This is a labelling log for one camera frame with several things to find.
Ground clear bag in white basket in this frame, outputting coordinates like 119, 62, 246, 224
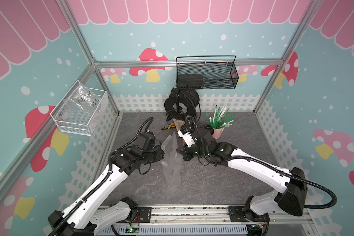
64, 83, 101, 116

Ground white wire basket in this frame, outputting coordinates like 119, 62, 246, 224
50, 80, 109, 136

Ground yellow handled pliers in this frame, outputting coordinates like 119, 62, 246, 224
161, 123, 176, 130

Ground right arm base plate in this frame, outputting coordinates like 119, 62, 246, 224
228, 206, 270, 223

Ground black wire mesh basket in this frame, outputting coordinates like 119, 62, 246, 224
176, 55, 239, 89

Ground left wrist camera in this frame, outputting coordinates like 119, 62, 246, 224
135, 131, 155, 152

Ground black box in basket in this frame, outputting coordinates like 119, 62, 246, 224
177, 74, 204, 89

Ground bundle of green white straws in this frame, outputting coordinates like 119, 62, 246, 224
205, 104, 236, 129

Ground pink straw holder cup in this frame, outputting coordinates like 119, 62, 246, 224
212, 128, 224, 139

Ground red milk tea cup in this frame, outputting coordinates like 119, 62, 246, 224
202, 124, 214, 135

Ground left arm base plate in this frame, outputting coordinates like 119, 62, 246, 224
128, 206, 152, 224

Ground black cable reel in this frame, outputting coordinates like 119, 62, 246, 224
164, 88, 201, 122

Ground clear plastic carrier bag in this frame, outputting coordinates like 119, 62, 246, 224
161, 131, 183, 187

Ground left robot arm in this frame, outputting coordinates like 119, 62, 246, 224
48, 131, 164, 236

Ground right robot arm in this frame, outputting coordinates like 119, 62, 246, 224
178, 128, 337, 218

